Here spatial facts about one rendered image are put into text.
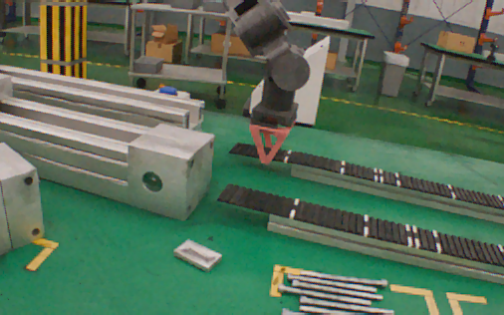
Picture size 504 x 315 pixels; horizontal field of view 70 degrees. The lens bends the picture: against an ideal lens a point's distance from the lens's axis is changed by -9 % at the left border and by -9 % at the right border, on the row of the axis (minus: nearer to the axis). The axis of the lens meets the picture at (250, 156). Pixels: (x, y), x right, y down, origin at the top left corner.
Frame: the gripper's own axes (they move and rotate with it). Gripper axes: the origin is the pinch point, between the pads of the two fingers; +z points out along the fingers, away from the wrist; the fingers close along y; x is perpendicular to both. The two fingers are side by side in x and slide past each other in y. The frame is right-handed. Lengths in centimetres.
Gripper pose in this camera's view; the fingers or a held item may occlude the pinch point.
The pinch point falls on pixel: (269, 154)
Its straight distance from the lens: 72.5
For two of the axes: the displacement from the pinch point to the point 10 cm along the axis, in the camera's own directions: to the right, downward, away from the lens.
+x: 9.6, 2.2, -2.0
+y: -2.7, 3.5, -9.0
